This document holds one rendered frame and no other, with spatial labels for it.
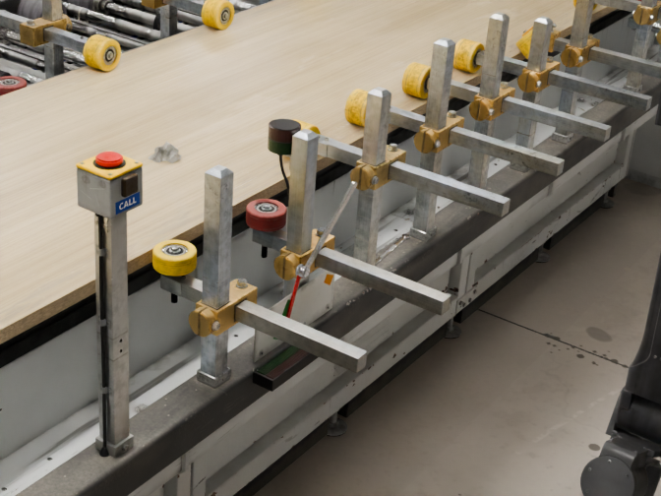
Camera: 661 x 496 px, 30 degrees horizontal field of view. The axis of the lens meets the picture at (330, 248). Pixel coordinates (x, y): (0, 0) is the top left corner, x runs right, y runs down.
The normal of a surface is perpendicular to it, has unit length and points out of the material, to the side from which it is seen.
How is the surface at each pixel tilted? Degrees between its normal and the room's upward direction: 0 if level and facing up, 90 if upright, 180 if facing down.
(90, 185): 90
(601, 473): 62
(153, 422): 0
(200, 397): 0
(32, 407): 90
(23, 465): 0
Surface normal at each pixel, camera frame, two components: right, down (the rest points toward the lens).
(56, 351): 0.82, 0.32
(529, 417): 0.07, -0.88
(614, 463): -0.47, -0.10
